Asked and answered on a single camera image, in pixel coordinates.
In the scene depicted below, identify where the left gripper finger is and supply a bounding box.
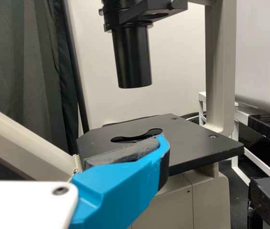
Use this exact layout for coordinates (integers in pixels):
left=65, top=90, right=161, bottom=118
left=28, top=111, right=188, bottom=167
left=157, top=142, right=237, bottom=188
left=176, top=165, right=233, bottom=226
left=69, top=135, right=172, bottom=229

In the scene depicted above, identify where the white metal frame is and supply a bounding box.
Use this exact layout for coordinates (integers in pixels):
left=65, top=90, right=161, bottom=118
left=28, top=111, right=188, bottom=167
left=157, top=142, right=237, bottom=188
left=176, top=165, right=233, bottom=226
left=198, top=92, right=270, bottom=186

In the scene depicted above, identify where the cream microscope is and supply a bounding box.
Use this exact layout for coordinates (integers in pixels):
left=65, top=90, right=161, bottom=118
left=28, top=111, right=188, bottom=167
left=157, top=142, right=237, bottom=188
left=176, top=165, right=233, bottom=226
left=0, top=0, right=245, bottom=229

